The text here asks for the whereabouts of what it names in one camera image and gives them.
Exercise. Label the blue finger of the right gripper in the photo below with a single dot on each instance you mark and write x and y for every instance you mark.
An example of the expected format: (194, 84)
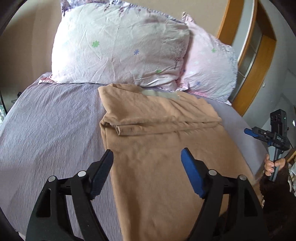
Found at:
(248, 131)

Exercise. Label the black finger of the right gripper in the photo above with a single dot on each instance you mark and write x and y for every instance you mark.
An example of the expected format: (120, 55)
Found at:
(259, 132)

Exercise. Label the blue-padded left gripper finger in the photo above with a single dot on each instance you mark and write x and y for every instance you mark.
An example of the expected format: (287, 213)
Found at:
(50, 218)

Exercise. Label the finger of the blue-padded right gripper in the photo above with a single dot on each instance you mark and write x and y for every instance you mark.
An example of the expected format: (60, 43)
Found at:
(231, 209)

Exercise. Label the tan fleece long-sleeve shirt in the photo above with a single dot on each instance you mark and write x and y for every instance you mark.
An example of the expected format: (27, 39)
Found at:
(146, 131)

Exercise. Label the person's right hand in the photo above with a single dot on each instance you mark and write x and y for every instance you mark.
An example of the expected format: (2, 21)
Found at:
(269, 166)

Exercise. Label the pink floral pillow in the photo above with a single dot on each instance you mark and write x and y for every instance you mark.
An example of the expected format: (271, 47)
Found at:
(210, 67)

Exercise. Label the lavender textured bedsheet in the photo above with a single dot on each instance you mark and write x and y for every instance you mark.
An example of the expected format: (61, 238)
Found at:
(53, 129)

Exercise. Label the white floral pillow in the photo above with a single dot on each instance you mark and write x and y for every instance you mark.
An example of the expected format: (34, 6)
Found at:
(105, 42)

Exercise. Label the black camera box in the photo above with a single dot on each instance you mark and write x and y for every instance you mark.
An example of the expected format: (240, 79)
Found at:
(278, 122)

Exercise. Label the wooden headboard frame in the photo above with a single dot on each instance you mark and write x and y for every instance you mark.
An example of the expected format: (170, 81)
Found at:
(247, 27)

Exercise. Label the window with dark frame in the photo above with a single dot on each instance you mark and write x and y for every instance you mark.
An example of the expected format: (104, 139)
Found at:
(3, 111)

